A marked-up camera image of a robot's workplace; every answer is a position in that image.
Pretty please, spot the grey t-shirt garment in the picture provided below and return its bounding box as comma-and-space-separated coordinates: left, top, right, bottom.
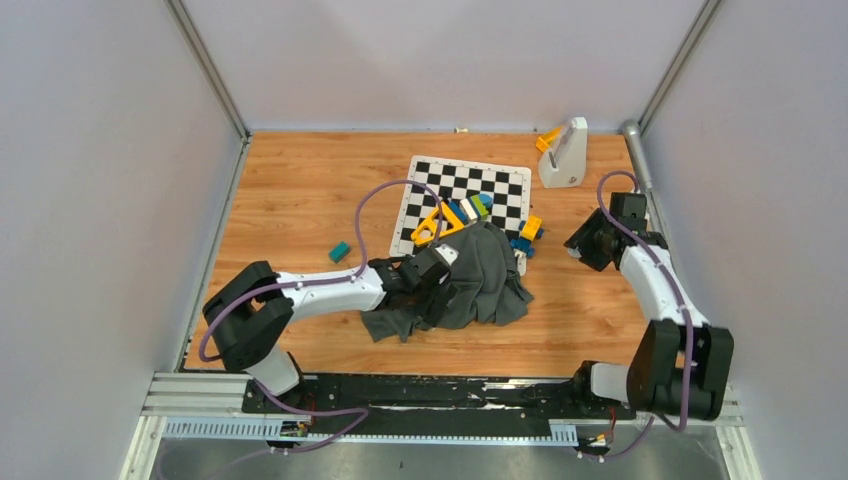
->
361, 222, 534, 342

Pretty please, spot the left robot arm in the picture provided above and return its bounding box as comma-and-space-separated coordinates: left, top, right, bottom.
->
199, 245, 459, 413

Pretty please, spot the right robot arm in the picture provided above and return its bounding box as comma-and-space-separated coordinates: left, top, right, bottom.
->
565, 192, 734, 421

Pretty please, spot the yellow triangle block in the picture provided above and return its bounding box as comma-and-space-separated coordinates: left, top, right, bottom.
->
410, 202, 465, 247

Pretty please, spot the white wedge stand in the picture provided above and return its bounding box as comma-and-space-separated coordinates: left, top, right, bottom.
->
537, 117, 588, 189

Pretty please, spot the colourful stacked block tower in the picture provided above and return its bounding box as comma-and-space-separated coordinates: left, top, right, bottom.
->
448, 193, 493, 225

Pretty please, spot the teal rectangular block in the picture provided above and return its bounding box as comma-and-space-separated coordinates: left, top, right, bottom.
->
328, 241, 352, 264

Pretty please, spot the black white checkerboard mat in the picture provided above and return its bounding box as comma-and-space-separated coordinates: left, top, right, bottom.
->
389, 155, 532, 256

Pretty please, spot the orange clip behind stand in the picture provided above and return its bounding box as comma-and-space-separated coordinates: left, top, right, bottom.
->
535, 125, 564, 153

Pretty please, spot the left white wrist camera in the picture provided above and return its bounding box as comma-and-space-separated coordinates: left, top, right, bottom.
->
434, 244, 459, 266

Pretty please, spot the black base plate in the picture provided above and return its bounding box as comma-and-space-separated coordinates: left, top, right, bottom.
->
281, 373, 636, 438

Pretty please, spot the aluminium frame rail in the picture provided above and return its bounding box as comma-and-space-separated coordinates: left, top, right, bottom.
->
119, 370, 763, 480

